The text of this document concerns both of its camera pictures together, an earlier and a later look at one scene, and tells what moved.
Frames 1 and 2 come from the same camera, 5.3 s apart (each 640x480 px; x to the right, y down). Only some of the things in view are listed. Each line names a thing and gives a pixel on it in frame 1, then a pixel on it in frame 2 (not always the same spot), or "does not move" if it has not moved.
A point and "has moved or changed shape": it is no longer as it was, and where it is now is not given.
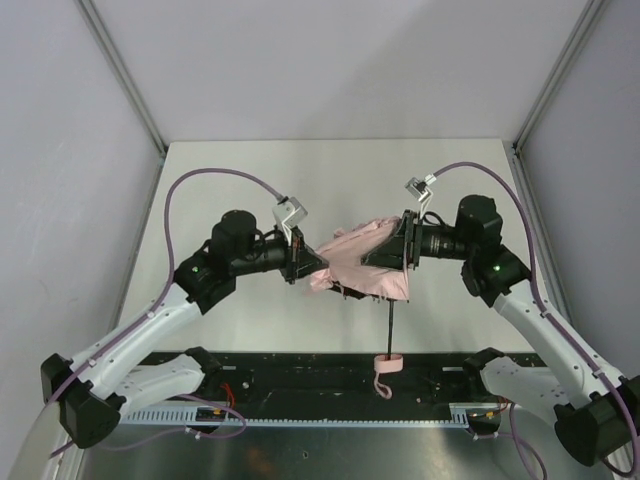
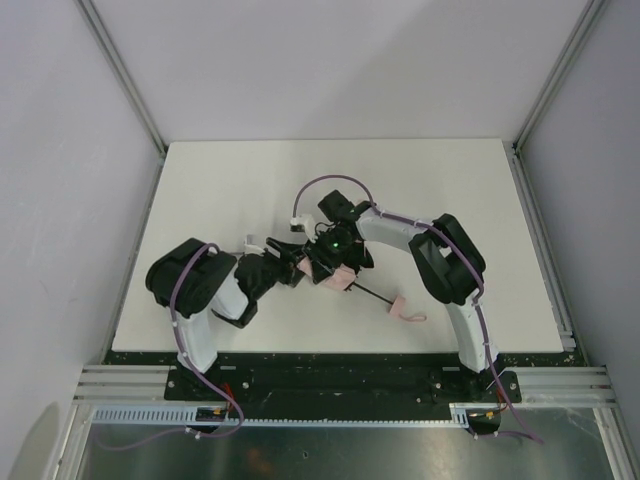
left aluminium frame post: [122, 72] does not move
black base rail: [361, 380] does not move
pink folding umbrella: [349, 271] has moved or changed shape
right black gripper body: [409, 240] -> [329, 270]
